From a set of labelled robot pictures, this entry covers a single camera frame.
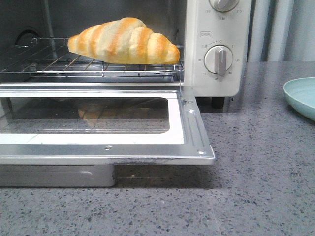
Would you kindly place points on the oven glass door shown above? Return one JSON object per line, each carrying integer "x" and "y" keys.
{"x": 74, "y": 135}

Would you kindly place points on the striped bread roll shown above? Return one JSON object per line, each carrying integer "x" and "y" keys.
{"x": 124, "y": 41}

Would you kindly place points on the white curtain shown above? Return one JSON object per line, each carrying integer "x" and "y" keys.
{"x": 282, "y": 30}

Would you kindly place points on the lower timer knob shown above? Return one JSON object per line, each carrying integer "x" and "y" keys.
{"x": 218, "y": 59}

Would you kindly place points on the light green plate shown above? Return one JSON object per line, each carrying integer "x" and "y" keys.
{"x": 300, "y": 95}

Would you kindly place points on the black oven front foot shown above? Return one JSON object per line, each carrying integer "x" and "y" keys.
{"x": 217, "y": 102}

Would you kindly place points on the oven wire rack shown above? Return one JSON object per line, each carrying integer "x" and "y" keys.
{"x": 50, "y": 56}

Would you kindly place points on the cream white toaster oven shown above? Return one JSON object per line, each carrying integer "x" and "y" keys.
{"x": 192, "y": 25}

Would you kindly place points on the upper temperature knob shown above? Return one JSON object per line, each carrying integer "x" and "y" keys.
{"x": 223, "y": 5}

